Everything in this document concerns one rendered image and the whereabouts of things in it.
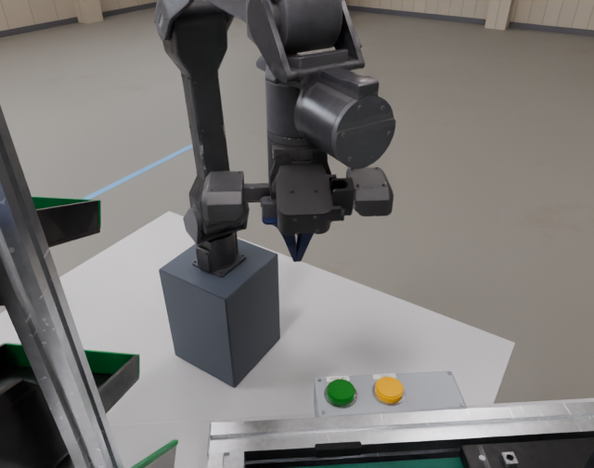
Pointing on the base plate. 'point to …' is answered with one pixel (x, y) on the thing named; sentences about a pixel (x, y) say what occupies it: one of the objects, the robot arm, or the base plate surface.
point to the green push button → (341, 392)
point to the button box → (412, 393)
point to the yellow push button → (389, 389)
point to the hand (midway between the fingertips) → (297, 233)
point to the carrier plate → (530, 453)
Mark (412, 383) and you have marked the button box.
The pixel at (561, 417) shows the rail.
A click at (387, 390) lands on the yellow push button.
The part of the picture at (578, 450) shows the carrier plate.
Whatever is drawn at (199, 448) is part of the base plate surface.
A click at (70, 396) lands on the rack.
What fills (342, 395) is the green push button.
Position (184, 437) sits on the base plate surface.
